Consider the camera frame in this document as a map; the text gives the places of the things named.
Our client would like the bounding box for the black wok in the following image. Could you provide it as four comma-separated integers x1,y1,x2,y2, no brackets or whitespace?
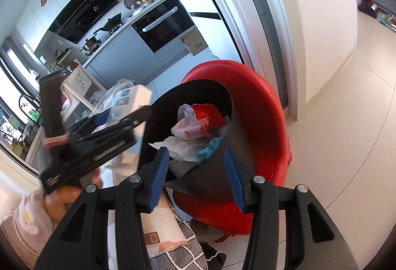
93,13,123,36

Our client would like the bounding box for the black kitchen faucet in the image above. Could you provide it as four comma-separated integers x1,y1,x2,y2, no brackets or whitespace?
19,94,41,110

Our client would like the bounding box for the red trash bin, black liner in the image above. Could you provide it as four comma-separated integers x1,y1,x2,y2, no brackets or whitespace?
173,60,293,236

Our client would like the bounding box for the spice rack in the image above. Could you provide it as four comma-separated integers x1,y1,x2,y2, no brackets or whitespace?
51,49,79,73

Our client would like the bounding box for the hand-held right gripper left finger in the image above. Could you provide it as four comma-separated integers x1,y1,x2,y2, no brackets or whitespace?
34,147,170,270

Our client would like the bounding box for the white paper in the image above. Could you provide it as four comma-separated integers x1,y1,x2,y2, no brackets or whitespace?
148,135,217,162

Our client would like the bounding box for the person's left hand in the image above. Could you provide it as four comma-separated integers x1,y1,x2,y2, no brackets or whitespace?
45,172,103,224

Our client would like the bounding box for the pink white crumpled wrapper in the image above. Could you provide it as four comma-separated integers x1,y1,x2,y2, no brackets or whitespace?
172,105,205,141

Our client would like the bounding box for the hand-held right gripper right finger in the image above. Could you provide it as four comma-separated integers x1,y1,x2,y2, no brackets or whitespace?
223,147,358,270

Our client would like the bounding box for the steel cooking pot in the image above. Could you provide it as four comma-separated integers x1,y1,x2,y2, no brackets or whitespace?
81,36,102,56

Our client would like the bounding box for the cardboard box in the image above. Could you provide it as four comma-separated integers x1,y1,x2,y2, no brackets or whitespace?
180,29,209,56

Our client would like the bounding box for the black built-in oven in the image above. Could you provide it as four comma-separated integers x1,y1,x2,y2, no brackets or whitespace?
131,0,194,54

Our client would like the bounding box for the person's left forearm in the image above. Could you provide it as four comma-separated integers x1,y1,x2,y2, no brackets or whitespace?
0,190,62,261

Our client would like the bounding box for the black range hood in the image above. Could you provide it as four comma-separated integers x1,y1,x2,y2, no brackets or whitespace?
48,0,118,44

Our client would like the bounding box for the white carton box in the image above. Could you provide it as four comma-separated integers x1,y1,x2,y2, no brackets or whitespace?
105,84,153,177

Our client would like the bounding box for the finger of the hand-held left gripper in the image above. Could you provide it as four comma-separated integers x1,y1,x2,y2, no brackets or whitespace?
70,105,152,137
74,131,138,178

